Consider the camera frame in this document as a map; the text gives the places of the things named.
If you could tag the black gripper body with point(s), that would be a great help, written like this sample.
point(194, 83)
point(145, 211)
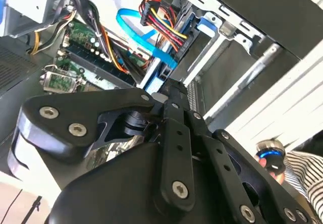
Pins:
point(113, 188)

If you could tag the person hand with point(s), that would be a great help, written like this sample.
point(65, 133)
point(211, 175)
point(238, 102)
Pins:
point(277, 177)

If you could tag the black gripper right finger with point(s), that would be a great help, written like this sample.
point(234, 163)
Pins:
point(227, 163)

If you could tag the round black blue-ringed tool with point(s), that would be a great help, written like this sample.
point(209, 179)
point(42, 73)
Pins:
point(272, 156)

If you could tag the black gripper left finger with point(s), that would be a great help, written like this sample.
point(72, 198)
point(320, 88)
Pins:
point(101, 103)

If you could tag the hard disk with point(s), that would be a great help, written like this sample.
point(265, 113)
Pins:
point(155, 84)

